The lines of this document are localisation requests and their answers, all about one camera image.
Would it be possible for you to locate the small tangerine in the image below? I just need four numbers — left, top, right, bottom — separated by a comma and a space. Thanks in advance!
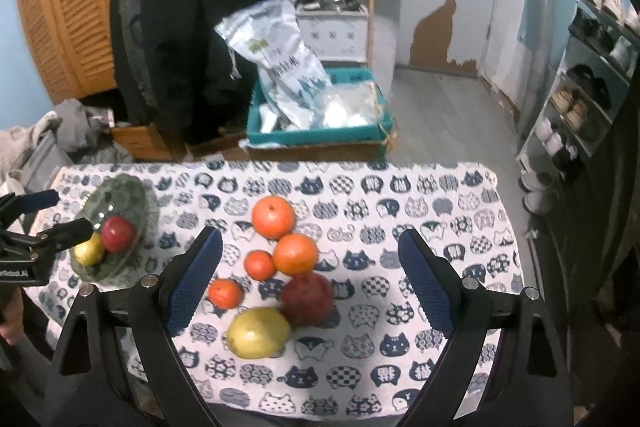
207, 279, 244, 310
243, 251, 277, 282

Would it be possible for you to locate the large dark red apple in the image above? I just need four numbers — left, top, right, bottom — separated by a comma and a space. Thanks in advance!
279, 272, 334, 329

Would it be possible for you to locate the person's left hand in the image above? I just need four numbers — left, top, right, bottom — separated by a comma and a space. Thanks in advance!
0, 288, 25, 346

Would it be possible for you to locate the small red apple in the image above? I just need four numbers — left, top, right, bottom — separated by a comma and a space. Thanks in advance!
101, 216, 137, 254

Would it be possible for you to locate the green glass bowl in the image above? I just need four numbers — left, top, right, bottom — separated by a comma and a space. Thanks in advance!
70, 173, 157, 283

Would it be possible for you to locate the grey clothes pile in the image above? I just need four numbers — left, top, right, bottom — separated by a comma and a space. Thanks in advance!
0, 98, 134, 195

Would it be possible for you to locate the cat pattern tablecloth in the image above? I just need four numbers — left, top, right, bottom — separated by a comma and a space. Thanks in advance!
36, 161, 523, 421

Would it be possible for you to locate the yellow green pear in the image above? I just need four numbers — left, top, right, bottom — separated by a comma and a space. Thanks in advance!
227, 307, 292, 360

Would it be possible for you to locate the large orange near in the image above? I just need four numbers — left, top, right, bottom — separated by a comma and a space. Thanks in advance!
272, 233, 319, 277

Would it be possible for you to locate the large orange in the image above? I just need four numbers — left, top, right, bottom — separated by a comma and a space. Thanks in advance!
252, 196, 296, 239
272, 233, 319, 277

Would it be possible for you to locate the large orange far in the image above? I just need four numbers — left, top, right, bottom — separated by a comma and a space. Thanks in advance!
252, 196, 296, 239

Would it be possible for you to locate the cardboard box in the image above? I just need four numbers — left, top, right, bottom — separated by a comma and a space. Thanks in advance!
239, 133, 397, 161

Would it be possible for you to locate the black hanging coat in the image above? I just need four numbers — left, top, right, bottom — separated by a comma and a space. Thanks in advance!
110, 0, 262, 146

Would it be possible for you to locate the white printed plastic bag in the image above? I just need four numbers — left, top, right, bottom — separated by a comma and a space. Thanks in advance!
215, 0, 332, 130

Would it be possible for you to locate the shoe rack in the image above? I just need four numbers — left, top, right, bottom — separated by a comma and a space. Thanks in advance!
518, 0, 639, 216

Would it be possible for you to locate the teal storage box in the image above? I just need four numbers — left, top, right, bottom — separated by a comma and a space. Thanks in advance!
246, 67, 394, 146

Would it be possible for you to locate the clear plastic bag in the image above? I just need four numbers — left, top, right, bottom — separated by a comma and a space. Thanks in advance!
317, 80, 383, 129

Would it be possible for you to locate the white patterned storage box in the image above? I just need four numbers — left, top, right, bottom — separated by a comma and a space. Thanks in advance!
296, 6, 369, 64

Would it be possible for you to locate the steel pot on shelf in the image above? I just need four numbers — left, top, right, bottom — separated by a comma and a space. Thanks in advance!
303, 0, 362, 12

